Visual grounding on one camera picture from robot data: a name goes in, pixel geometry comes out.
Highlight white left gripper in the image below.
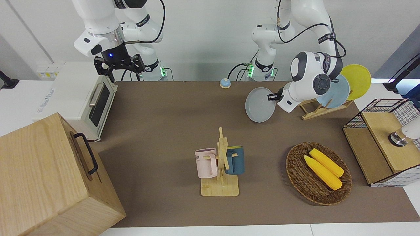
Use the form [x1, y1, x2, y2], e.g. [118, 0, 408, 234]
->
[267, 82, 304, 113]

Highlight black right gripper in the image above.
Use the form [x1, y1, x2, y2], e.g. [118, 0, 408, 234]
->
[94, 42, 146, 83]

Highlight gray plate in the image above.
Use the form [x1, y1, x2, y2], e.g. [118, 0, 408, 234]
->
[245, 87, 277, 123]

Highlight wooden plate rack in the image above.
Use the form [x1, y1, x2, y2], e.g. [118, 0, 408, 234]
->
[299, 98, 354, 121]

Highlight light blue plate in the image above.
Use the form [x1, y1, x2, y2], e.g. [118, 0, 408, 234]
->
[316, 75, 351, 109]

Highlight yellow plate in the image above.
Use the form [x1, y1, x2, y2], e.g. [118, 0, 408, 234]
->
[340, 64, 372, 101]

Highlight white toaster oven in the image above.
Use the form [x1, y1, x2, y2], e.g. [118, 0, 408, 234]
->
[33, 62, 118, 142]

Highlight brown table mat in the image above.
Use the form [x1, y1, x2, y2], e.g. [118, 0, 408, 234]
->
[98, 81, 420, 228]

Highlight dark blue mug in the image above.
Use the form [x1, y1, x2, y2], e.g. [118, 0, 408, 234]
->
[225, 146, 245, 175]

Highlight yellow corn cob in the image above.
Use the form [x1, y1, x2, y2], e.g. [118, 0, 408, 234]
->
[309, 148, 344, 178]
[304, 155, 343, 190]

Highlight brown wicker basket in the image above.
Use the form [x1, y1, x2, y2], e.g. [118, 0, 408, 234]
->
[286, 142, 352, 206]

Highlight pink mug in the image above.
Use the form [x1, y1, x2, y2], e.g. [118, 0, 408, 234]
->
[195, 148, 218, 179]

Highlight wooden mug tree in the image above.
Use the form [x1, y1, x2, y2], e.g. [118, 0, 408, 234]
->
[201, 127, 239, 197]

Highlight black stand foot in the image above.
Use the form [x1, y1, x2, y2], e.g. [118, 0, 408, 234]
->
[0, 70, 19, 91]

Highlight large wooden box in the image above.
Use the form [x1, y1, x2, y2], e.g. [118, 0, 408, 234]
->
[0, 112, 127, 236]

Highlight black base power cables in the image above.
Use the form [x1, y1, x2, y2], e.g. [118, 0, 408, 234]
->
[228, 49, 260, 82]

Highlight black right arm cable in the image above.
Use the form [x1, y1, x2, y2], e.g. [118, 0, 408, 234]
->
[124, 0, 166, 45]

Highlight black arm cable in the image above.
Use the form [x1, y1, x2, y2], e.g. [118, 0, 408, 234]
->
[277, 0, 347, 59]
[124, 0, 166, 45]

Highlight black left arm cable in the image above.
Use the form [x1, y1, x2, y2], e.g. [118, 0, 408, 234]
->
[277, 0, 347, 59]

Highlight white wall socket strip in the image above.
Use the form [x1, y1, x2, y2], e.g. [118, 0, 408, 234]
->
[37, 67, 63, 80]

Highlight black box handle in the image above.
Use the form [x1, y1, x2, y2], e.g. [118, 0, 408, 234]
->
[73, 133, 99, 175]

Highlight wire and wood shelf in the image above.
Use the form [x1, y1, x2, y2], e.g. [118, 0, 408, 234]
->
[342, 98, 420, 187]

